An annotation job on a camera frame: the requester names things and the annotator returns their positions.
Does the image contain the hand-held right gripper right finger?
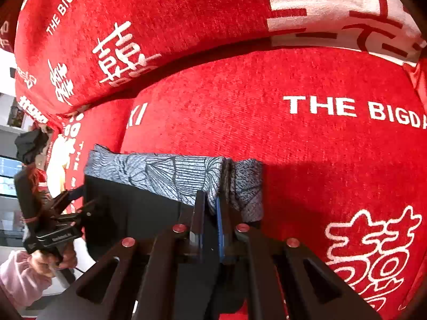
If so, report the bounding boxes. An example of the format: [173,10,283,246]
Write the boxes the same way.
[215,195,384,320]

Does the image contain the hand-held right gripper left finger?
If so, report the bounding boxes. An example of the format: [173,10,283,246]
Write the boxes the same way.
[37,190,207,320]

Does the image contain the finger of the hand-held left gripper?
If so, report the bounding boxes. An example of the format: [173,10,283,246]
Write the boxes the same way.
[49,186,85,213]
[56,199,98,226]

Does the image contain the black pants with grey lining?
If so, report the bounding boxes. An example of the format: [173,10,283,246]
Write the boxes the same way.
[82,144,266,320]

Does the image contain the person's left forearm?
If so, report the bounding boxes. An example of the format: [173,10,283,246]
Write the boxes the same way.
[0,249,53,311]

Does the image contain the person's left hand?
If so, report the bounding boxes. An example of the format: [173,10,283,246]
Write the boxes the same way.
[31,245,78,279]

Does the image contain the cream cloth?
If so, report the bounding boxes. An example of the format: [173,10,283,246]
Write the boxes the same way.
[46,136,73,192]

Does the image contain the dark cloth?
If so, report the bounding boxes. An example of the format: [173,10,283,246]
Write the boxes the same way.
[15,129,50,165]

